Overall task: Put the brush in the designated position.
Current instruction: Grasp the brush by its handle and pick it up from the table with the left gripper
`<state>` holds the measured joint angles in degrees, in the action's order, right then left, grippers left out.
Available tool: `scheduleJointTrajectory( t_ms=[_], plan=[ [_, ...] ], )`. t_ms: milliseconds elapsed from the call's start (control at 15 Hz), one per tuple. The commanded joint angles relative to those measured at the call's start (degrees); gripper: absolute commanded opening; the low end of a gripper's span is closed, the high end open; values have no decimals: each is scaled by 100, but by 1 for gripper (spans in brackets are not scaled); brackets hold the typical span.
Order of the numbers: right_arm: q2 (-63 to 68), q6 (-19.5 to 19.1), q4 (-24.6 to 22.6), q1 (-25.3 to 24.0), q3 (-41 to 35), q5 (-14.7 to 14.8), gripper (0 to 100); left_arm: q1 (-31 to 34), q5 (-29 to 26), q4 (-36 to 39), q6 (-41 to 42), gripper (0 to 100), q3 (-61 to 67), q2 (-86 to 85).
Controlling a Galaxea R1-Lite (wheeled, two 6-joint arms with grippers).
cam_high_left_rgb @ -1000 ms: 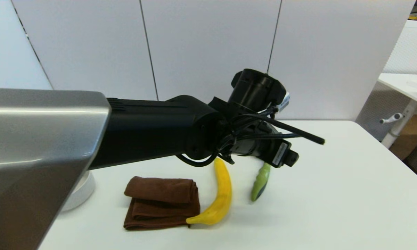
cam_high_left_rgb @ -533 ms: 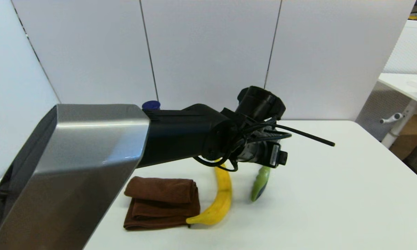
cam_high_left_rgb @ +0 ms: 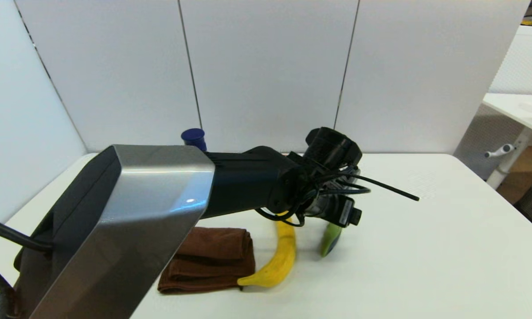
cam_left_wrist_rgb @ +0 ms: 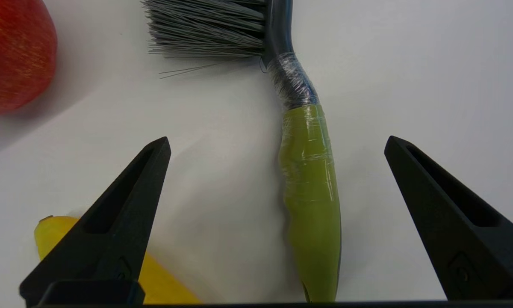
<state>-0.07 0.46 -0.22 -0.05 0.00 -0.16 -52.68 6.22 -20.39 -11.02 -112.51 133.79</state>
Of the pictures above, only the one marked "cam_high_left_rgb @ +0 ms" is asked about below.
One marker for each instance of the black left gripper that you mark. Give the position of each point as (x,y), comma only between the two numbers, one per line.
(341,212)

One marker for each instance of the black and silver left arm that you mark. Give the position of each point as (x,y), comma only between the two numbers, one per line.
(137,221)

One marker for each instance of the yellow banana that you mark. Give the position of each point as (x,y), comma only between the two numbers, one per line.
(283,257)

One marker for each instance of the folded brown towel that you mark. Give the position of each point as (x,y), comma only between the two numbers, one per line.
(217,261)

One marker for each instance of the white desk leg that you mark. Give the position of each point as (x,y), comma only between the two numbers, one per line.
(510,161)

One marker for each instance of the brown cardboard box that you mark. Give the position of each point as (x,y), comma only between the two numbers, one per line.
(530,164)

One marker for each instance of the blue and white spray can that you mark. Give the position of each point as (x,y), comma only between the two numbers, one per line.
(194,137)

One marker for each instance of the white background desk top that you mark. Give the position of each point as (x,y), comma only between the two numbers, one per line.
(510,106)

